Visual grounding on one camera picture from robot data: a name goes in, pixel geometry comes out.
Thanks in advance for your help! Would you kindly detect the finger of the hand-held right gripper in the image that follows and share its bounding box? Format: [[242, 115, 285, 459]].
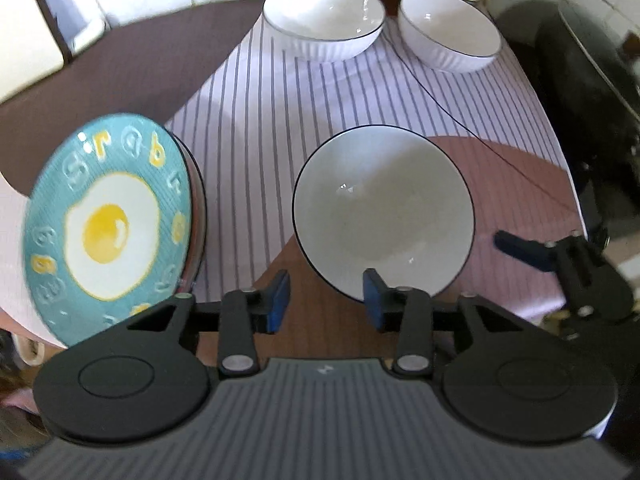
[[492, 230, 608, 281]]

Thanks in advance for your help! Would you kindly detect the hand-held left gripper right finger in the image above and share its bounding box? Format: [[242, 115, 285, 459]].
[[364, 269, 538, 376]]

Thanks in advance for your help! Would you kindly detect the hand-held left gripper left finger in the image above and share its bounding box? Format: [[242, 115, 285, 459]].
[[100, 270, 292, 376]]

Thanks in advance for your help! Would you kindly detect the white ribbed bowl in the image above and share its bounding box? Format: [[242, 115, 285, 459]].
[[292, 126, 476, 303], [397, 0, 502, 73], [262, 0, 387, 63]]

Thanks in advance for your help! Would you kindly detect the pink rabbit print plate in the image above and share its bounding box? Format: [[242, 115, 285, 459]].
[[170, 132, 207, 292]]

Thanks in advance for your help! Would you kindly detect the teal plate with egg print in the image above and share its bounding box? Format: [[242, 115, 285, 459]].
[[22, 112, 193, 348]]

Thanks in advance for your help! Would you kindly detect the black wok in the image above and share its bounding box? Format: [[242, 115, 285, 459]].
[[492, 0, 640, 241]]

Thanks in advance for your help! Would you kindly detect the striped pink brown tablecloth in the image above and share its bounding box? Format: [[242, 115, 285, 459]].
[[0, 0, 601, 361]]

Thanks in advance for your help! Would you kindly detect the glass wok lid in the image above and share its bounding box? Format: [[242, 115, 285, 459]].
[[557, 0, 640, 126]]

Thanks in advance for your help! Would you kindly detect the white cutting board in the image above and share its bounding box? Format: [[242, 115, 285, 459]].
[[0, 0, 68, 106]]

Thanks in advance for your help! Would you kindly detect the white handled knife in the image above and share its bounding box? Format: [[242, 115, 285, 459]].
[[67, 12, 108, 56]]

